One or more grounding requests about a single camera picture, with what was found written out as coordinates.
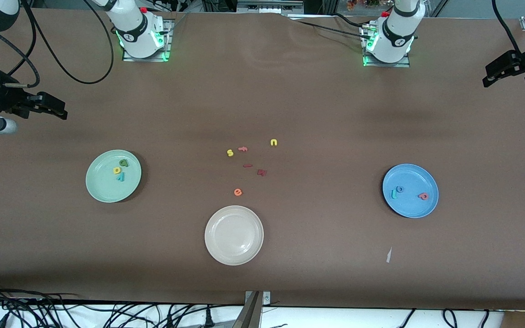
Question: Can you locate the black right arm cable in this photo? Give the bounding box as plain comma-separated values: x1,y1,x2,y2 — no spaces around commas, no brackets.
0,0,115,88

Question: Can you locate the grey metal box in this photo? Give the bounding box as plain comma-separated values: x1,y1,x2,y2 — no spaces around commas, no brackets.
237,0,304,15

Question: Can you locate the brown table cover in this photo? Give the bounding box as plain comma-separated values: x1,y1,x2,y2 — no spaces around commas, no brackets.
0,8,525,311

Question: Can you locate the beige plate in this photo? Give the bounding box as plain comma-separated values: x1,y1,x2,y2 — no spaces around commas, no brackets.
204,205,264,266

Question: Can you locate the green plate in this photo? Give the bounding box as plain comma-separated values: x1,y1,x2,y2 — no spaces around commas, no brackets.
85,149,142,203

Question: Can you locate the blue plate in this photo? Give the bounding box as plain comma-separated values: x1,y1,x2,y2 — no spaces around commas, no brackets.
382,164,439,219

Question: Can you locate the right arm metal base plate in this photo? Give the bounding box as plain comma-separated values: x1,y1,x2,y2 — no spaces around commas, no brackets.
122,18,172,62

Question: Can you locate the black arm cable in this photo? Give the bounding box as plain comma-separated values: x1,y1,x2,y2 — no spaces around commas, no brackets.
492,0,525,56
0,0,115,88

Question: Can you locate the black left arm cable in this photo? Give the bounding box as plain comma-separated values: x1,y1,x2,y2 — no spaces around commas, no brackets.
492,0,525,56

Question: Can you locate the black cable on table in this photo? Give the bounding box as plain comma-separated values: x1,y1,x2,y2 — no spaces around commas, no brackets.
290,13,369,40

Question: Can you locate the metal table bracket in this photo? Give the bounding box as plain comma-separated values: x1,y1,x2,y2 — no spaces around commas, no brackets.
232,291,271,328

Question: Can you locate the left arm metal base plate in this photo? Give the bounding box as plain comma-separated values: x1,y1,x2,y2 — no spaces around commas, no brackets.
361,25,411,68

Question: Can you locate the black floor cable tangle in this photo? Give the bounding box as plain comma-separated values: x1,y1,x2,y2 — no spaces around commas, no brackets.
0,282,245,328

